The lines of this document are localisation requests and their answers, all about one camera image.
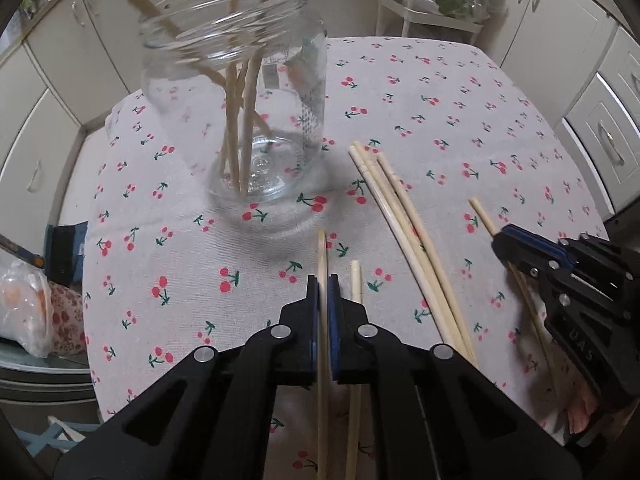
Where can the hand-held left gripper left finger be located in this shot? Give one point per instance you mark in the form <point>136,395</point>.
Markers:
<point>314,320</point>

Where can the clear glass jar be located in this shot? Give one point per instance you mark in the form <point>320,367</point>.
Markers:
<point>190,110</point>

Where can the pale wooden chopstick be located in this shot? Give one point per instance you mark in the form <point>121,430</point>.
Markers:
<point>322,260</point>
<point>356,280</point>
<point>411,215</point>
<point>482,217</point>
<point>402,222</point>
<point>393,225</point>

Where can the person's right hand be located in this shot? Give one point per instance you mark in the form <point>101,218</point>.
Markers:
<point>582,410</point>

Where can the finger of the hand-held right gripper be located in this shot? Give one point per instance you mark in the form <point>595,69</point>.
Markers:
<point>537,241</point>
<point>525,262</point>

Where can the floral print bin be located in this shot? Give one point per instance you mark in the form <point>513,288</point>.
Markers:
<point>67,320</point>

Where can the white rolling cart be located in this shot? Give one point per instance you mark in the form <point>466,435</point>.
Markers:
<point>425,15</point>

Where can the dark blue floor mat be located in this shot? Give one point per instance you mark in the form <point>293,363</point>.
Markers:
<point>65,255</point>

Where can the bunch of wooden chopsticks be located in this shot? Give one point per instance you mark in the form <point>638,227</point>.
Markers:
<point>234,110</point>

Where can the cherry print tablecloth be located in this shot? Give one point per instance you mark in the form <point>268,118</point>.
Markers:
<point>175,260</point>

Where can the clear bag of orange items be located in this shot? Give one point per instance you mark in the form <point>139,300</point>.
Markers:
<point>22,310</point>

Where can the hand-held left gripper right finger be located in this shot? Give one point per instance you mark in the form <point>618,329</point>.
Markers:
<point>334,325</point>

